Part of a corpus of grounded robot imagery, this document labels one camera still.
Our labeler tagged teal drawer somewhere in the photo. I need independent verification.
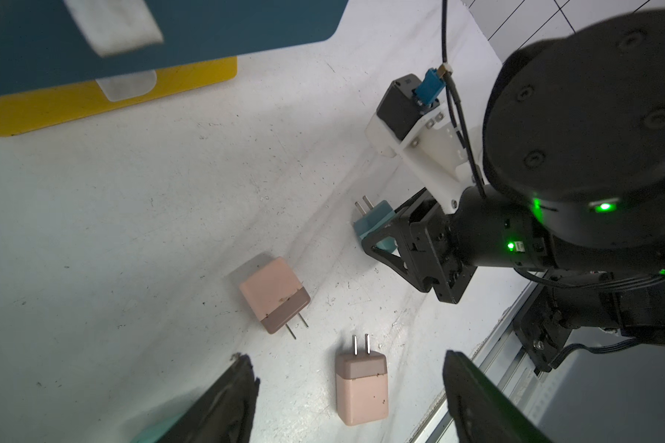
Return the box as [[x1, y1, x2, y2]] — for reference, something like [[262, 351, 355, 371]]
[[0, 1, 347, 96]]

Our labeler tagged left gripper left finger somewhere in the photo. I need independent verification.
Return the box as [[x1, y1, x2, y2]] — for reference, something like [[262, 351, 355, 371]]
[[159, 354, 260, 443]]

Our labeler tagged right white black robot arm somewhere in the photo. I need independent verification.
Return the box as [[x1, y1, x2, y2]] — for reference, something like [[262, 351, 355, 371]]
[[359, 7, 665, 351]]

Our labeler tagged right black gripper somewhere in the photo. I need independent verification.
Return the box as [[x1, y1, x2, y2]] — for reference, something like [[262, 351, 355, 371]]
[[362, 188, 476, 305]]

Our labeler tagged teal plug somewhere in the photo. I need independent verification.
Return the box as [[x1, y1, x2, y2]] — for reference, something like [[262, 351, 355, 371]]
[[353, 196, 395, 244]]

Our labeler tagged pink plug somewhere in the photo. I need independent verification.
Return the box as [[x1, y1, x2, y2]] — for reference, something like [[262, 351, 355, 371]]
[[335, 333, 390, 426], [239, 258, 311, 339]]

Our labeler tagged pink plug top centre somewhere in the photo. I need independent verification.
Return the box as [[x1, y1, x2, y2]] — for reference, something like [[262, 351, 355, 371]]
[[239, 258, 311, 339]]

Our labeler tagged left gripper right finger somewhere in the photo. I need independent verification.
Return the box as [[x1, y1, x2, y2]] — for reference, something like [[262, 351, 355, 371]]
[[443, 351, 550, 443]]

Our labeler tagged pink plug bottom centre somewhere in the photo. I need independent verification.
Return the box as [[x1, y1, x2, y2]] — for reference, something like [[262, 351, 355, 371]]
[[335, 333, 390, 426]]

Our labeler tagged aluminium mounting rail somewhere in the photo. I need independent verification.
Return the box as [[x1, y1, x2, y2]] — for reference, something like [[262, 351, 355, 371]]
[[406, 273, 665, 443]]

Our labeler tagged yellow bottom drawer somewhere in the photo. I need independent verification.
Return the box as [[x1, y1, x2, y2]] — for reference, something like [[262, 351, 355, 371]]
[[0, 56, 238, 137]]

